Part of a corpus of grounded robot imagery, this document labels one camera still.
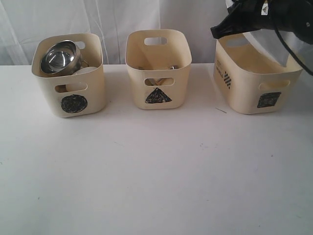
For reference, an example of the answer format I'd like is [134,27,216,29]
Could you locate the cream bin with triangle mark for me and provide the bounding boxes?
[125,29,192,110]

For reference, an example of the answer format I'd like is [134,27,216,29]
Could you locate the wooden chopstick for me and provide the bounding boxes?
[154,78,168,86]

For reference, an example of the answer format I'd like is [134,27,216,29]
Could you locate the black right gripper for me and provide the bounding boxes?
[210,0,313,41]

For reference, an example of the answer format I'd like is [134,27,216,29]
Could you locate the stainless steel bowl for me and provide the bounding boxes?
[40,40,83,76]

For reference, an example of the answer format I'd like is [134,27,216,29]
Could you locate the cream bin with circle mark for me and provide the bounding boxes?
[32,33,106,118]

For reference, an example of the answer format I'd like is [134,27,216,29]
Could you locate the cream bin with square mark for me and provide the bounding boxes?
[213,34,302,114]

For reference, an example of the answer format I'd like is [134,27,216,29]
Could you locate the white square plate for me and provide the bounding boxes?
[244,29,310,67]

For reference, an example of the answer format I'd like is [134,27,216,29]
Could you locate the steel table knife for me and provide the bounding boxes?
[145,79,155,86]

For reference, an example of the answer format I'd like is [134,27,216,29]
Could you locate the white curtain backdrop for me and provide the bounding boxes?
[0,0,228,65]

